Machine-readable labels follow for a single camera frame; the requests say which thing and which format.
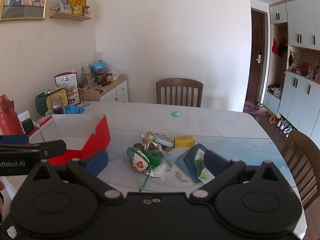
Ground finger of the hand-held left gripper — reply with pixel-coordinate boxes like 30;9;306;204
0;140;67;160
0;134;29;145

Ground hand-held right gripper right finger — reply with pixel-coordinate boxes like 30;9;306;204
189;149;279;202

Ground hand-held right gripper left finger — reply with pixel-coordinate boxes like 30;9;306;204
25;149;124;202

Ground white green plastic wrapper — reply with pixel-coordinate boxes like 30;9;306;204
194;149;216;183

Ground grey-blue wipes packet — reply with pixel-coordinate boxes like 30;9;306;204
175;144;217;184

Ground red cardboard box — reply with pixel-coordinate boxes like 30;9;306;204
27;114;111;166

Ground small yellow box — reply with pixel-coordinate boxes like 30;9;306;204
174;135;195;148

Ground silver foil snack packet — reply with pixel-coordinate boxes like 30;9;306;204
134;131;175;158

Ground dark green small box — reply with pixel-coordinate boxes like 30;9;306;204
21;119;36;135

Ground red thermos bottle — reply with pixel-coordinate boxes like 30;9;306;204
0;94;24;135

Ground white paper card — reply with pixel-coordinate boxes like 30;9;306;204
17;110;34;126

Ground glass jar with dark liquid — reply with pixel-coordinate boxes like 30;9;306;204
49;95;66;115

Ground blue cloth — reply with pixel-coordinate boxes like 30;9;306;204
64;104;85;115

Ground dark green yellow-lid tissue box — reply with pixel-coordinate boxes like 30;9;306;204
35;88;68;114

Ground light green oval tin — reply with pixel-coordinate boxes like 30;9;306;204
154;134;174;147

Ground patterned doormat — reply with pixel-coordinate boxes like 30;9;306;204
243;102;267;115

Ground red white snack bag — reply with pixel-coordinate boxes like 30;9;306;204
54;72;82;105

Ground light wooden rack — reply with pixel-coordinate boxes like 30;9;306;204
78;86;104;102

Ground white wood-topped sideboard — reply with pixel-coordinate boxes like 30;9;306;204
100;74;129;103

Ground row of shoes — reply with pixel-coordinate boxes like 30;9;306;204
277;117;293;137

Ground clear bag of dried herbs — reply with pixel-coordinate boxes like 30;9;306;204
79;63;92;89

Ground brown wooden slatted chair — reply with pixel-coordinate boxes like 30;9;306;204
280;130;320;210
156;78;204;108

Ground dark brown door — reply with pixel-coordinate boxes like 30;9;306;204
245;8;266;103

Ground grey bag in cabinet niche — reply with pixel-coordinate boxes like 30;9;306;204
267;84;283;98

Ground clear plastic bags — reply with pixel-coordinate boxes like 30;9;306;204
106;64;123;77

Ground blue globe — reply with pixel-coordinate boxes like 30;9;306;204
92;60;107;75

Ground row of shelf ornaments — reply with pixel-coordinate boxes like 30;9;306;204
287;51;320;82

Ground black hanging bag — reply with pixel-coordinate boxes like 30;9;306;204
277;37;288;57

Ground large gold-framed family picture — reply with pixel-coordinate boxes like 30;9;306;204
0;0;50;22

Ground golden flower ornament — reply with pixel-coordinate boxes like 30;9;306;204
69;0;87;15

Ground wooden wall shelf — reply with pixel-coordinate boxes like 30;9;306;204
49;5;92;22

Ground standing photo frame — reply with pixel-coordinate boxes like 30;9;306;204
58;0;70;13

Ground white wall cabinet unit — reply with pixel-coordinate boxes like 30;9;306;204
262;0;320;145

